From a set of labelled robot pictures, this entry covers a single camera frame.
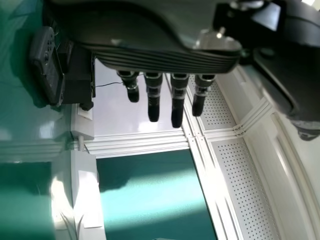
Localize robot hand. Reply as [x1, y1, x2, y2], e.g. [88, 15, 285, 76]
[48, 0, 320, 141]

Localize black oven with glass door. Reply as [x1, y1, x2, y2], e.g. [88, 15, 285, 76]
[28, 19, 97, 111]

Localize white socket strip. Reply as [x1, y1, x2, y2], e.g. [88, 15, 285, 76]
[70, 101, 96, 141]
[70, 149, 107, 240]

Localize thin black cable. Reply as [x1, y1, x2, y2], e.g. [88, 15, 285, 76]
[95, 81, 124, 88]

